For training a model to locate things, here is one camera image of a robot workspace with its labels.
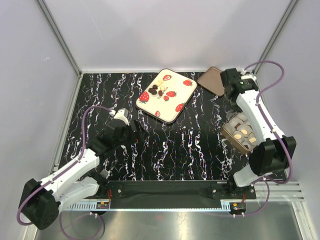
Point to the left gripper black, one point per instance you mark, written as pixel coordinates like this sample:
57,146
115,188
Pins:
139,132

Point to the black metal tongs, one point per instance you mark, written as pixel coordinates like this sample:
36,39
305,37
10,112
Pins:
230,109

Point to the brown tin box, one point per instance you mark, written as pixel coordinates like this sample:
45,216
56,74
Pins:
241,136

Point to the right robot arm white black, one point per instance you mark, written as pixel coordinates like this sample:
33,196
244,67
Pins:
274,151

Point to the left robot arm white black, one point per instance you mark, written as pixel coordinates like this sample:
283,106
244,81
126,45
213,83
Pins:
42,201

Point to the brown tin lid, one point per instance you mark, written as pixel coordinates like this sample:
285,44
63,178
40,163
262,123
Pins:
211,81

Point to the strawberry pattern white tray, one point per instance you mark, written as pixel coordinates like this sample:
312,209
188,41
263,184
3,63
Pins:
167,107

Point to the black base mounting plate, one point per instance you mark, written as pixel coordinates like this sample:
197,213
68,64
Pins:
214,189

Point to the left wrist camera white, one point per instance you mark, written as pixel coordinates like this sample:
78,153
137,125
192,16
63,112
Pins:
121,114

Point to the white cable duct left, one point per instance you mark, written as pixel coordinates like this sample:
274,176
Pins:
89,206

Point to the aluminium frame rail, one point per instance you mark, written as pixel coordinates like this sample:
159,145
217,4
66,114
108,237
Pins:
290,192

